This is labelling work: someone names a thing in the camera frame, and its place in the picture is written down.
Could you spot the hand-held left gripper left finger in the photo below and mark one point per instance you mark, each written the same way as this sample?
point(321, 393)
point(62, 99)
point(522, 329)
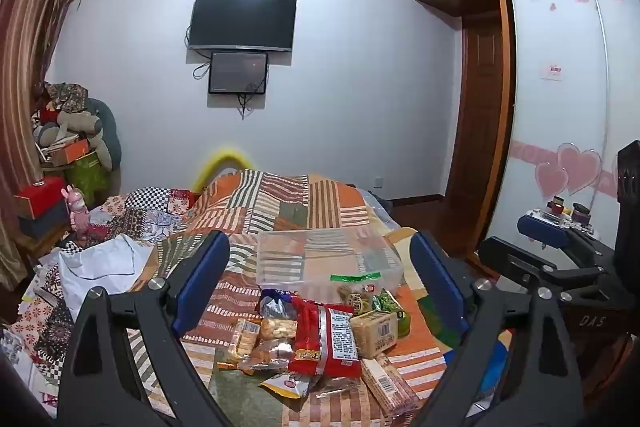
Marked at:
point(205, 277)

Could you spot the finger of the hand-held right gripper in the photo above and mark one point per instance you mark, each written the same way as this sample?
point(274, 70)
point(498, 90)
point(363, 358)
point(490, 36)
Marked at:
point(520, 264)
point(542, 231)

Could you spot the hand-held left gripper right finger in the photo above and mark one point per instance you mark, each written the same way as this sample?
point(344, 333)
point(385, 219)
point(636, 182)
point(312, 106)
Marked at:
point(440, 287)

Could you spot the green snack cup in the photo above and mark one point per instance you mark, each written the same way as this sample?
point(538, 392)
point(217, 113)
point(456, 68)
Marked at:
point(395, 307)

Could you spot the orange-edged clear cake packet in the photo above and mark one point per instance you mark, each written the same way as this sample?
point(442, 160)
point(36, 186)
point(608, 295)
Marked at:
point(242, 339)

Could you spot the beige cracker packet with barcode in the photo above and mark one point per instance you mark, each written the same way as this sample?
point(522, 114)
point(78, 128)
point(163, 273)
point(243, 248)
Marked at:
point(372, 332)

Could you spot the green-sealed pastry packet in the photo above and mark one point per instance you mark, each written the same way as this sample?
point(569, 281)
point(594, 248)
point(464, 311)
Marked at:
point(357, 299)

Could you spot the clear brown cake packet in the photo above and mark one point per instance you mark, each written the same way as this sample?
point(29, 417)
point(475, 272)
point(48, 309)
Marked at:
point(270, 354)

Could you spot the clear plastic container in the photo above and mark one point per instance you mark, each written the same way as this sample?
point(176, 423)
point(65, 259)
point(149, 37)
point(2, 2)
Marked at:
point(320, 257)

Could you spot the small red jar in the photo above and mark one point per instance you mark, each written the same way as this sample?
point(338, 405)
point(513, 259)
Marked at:
point(554, 207)

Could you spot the small dark jar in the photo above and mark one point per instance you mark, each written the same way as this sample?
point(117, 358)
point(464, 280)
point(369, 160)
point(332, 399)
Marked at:
point(580, 213)

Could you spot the small pink heart decal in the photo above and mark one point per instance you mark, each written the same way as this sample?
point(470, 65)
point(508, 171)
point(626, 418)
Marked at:
point(550, 179)

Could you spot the large pink heart decal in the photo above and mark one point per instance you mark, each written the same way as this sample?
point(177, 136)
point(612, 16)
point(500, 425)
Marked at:
point(580, 167)

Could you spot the blue snack packet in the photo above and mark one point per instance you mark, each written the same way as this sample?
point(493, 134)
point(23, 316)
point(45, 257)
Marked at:
point(272, 296)

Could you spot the clear cookie packet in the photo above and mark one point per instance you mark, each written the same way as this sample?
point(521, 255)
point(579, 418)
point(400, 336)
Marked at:
point(277, 327)

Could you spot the checkered patchwork quilt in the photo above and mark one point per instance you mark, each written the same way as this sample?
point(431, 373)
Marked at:
point(150, 207)

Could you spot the orange striped patchwork blanket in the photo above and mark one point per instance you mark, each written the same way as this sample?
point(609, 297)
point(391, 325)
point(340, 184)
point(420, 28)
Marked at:
point(280, 207)

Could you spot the white plastic bag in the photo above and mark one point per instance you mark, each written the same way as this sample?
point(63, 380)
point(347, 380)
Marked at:
point(100, 262)

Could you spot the long cracker packet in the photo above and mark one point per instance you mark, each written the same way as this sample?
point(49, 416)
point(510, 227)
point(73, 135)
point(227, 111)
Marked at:
point(387, 384)

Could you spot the white sliding wardrobe door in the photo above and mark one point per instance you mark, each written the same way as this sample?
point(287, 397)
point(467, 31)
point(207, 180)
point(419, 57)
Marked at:
point(620, 82)
point(550, 117)

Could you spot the wooden room door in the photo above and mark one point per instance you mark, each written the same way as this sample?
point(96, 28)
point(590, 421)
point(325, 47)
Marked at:
point(475, 132)

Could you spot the yellow hoop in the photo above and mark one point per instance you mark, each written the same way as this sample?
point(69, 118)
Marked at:
point(220, 155)

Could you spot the red snack packet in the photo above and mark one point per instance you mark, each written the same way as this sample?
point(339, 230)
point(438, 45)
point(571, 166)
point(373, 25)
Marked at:
point(320, 337)

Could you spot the yellow snack packet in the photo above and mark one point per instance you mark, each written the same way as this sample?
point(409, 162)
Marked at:
point(290, 384)

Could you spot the pink bunny toy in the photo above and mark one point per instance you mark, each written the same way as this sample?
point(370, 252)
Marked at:
point(77, 212)

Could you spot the green patterned bag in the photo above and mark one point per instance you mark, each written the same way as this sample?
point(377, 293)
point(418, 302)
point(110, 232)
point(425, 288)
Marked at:
point(92, 177)

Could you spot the red and white sticker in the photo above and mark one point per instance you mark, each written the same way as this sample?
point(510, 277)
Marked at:
point(552, 71)

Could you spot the dark grey box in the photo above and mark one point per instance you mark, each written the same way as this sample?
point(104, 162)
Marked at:
point(45, 224)

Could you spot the red box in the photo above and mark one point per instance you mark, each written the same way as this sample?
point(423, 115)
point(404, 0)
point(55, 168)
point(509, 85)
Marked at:
point(42, 194)

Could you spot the orange cardboard box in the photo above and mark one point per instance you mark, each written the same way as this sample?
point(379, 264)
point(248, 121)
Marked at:
point(70, 151)

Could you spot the patterned cloth bag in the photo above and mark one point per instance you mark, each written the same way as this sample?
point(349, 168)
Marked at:
point(65, 94)

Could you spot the striped brown curtain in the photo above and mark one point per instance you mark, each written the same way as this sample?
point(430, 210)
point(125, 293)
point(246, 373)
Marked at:
point(25, 57)

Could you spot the small black wall monitor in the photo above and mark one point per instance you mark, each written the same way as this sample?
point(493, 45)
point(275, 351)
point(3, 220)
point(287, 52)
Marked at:
point(237, 72)

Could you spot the wall-mounted black television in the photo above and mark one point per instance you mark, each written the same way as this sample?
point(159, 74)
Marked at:
point(240, 19)

